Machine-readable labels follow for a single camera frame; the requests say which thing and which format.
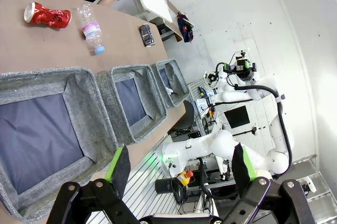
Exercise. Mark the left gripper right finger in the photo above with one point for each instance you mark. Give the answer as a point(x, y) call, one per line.
point(241, 168)

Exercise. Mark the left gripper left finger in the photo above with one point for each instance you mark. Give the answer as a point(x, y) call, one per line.
point(119, 171)

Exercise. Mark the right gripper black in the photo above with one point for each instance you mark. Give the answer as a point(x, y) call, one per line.
point(241, 69)

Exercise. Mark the white paper ball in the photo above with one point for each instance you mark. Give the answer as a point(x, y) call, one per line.
point(169, 91)

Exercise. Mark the clear bottle with blue cap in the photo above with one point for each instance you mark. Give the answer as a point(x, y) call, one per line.
point(90, 30)

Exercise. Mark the red crushed drink can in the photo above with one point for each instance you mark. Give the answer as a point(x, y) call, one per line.
point(50, 17)

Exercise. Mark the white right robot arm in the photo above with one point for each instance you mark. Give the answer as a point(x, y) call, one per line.
point(200, 146)

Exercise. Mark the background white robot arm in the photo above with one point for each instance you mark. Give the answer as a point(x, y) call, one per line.
point(231, 96)

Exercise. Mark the person's left hand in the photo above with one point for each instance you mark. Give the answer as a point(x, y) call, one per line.
point(105, 1)

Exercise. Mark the black cylinder device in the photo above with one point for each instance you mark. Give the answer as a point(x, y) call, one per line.
point(163, 185)

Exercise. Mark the white electronics box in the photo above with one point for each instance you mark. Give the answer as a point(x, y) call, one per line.
point(201, 104)

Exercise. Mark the yellow emergency stop button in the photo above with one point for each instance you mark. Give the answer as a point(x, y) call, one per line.
point(184, 177)

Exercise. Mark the grey fabric basket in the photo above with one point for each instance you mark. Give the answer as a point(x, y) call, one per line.
point(89, 118)
point(181, 81)
point(104, 95)

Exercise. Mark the blue and red bag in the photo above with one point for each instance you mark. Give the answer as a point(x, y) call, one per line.
point(185, 29)

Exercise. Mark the black office chair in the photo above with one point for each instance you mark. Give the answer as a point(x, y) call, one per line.
point(188, 116)

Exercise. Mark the small white box device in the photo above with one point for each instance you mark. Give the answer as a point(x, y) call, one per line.
point(310, 184)

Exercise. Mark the black crushed drink can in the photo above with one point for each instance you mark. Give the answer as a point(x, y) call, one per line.
point(146, 35)

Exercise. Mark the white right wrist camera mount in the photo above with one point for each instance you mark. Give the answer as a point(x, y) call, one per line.
point(242, 54)

